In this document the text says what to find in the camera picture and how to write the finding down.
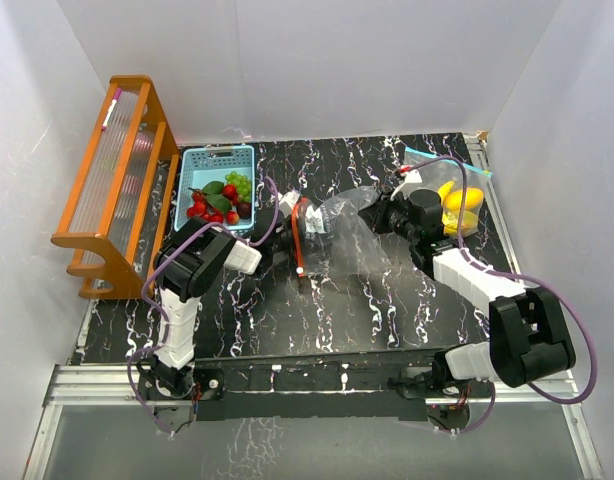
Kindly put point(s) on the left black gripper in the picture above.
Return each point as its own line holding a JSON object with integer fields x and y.
{"x": 287, "y": 222}

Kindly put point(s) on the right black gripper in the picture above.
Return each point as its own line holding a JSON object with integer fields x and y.
{"x": 375, "y": 214}

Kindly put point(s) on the dark red fake plum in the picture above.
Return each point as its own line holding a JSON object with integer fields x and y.
{"x": 244, "y": 210}

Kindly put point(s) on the red zip clear bag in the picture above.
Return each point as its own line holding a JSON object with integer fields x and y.
{"x": 333, "y": 240}

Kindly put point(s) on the green fake grapes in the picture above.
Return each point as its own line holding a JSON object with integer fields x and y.
{"x": 238, "y": 187}

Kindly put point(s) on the red fake strawberries bunch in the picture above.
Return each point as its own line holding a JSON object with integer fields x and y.
{"x": 215, "y": 202}

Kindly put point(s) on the blue zip clear bag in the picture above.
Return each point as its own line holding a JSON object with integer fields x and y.
{"x": 438, "y": 173}

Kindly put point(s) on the light blue plastic basket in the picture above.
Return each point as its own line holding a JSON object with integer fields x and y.
{"x": 201, "y": 165}

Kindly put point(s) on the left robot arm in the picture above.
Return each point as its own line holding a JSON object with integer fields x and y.
{"x": 190, "y": 263}

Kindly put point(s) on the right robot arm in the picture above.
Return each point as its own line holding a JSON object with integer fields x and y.
{"x": 528, "y": 335}

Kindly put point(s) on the black base bar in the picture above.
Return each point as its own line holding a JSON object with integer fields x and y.
{"x": 391, "y": 383}

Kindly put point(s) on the orange wooden rack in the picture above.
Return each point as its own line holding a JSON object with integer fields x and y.
{"x": 117, "y": 212}

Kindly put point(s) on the pink white marker pen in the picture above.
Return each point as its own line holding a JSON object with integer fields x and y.
{"x": 111, "y": 108}

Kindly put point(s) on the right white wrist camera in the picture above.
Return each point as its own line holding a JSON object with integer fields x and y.
{"x": 410, "y": 181}

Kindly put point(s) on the aluminium frame rail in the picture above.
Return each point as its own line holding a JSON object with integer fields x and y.
{"x": 107, "y": 385}

